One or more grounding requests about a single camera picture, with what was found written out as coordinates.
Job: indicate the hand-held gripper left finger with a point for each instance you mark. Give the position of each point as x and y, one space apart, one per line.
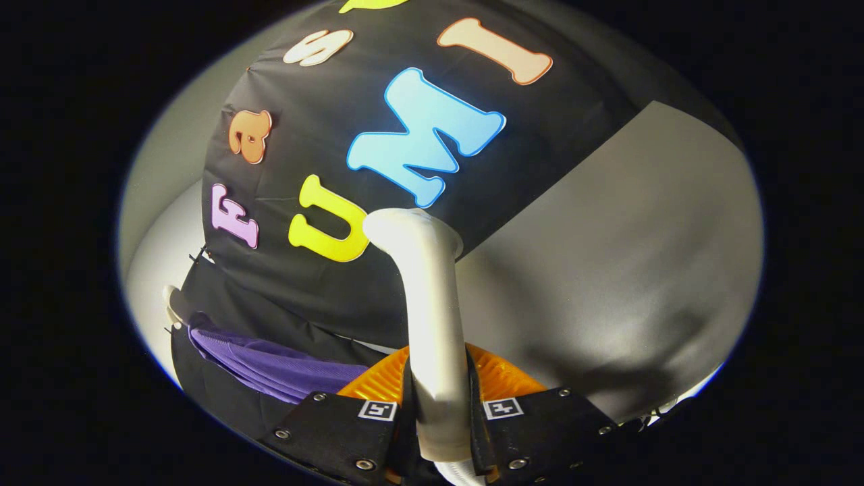
337 432

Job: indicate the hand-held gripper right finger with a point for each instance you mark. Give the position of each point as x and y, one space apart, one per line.
540 432

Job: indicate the white garment steamer head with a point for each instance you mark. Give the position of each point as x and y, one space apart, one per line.
435 324

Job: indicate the white plastic clothes hanger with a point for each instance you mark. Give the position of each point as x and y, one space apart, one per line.
177 307

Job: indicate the grey drawer cabinet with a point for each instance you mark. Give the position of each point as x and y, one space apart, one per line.
641 270

